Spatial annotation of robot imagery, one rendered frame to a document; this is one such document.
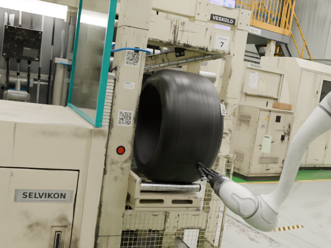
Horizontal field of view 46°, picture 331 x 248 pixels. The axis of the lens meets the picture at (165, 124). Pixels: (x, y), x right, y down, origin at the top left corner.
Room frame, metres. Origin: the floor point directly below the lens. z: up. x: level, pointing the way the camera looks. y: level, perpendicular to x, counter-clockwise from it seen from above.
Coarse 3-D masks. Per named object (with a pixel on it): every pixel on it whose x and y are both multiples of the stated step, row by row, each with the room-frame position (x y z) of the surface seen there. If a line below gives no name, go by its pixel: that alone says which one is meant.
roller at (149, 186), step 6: (144, 186) 1.85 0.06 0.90; (150, 186) 1.86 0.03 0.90; (156, 186) 1.87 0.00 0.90; (162, 186) 1.88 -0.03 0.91; (168, 186) 1.90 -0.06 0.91; (174, 186) 1.91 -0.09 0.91; (180, 186) 1.92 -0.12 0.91; (186, 186) 1.94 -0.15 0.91; (192, 186) 1.95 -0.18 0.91; (198, 186) 1.96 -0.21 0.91
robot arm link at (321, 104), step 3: (330, 93) 1.41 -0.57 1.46; (327, 96) 1.43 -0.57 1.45; (330, 96) 1.40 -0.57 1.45; (324, 99) 1.45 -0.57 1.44; (327, 99) 1.42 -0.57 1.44; (330, 99) 1.39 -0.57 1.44; (321, 102) 1.45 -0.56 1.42; (324, 102) 1.43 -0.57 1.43; (327, 102) 1.42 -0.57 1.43; (330, 102) 1.40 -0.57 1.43; (321, 105) 1.44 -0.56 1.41; (324, 105) 1.43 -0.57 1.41; (327, 105) 1.42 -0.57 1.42; (330, 105) 1.40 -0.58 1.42; (324, 108) 1.42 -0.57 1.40; (327, 108) 1.41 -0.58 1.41; (330, 108) 1.41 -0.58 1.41; (330, 111) 1.41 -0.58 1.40
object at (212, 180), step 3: (219, 174) 1.64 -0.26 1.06; (207, 177) 1.66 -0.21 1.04; (210, 177) 1.66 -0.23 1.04; (213, 177) 1.63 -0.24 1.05; (216, 177) 1.62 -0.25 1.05; (219, 177) 1.61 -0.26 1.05; (210, 180) 1.63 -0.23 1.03; (213, 180) 1.62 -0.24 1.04; (216, 180) 1.60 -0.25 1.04; (210, 183) 1.63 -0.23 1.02; (213, 183) 1.61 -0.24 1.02; (213, 186) 1.61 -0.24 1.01
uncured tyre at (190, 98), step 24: (168, 72) 1.94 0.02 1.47; (144, 96) 2.16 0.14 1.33; (168, 96) 1.82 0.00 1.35; (192, 96) 1.83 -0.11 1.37; (216, 96) 1.90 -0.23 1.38; (144, 120) 2.30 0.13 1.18; (168, 120) 1.78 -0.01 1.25; (192, 120) 1.78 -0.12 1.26; (216, 120) 1.84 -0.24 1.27; (144, 144) 2.26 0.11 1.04; (168, 144) 1.77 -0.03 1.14; (192, 144) 1.78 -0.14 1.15; (216, 144) 1.84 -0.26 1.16; (144, 168) 1.96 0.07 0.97; (168, 168) 1.81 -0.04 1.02; (192, 168) 1.84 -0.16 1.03
